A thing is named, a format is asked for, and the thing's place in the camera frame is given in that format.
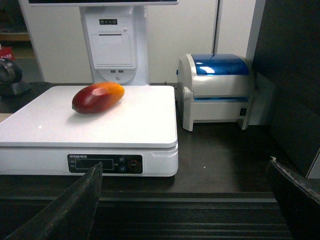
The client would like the white blue label printer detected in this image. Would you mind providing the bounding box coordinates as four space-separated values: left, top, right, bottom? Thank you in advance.
176 53 255 131

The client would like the black ribbed counter cabinet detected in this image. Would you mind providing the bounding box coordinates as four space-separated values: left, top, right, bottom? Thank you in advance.
0 81 320 240

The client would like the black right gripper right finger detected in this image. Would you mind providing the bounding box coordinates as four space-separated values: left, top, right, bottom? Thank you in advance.
267 156 320 240

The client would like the beige plastic tray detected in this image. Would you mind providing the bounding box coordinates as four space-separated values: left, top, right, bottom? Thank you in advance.
0 113 12 123

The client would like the white POS terminal stand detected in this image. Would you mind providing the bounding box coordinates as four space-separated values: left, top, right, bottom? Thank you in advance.
27 0 179 86

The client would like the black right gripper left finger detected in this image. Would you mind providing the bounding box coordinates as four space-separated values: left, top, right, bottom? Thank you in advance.
5 162 103 240

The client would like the dark red mango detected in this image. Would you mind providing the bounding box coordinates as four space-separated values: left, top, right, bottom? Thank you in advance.
71 82 125 114

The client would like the black barcode scanner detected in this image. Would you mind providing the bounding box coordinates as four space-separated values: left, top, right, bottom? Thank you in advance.
0 58 32 97

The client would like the white checkout scale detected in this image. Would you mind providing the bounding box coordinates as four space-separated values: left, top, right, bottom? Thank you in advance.
0 85 179 177

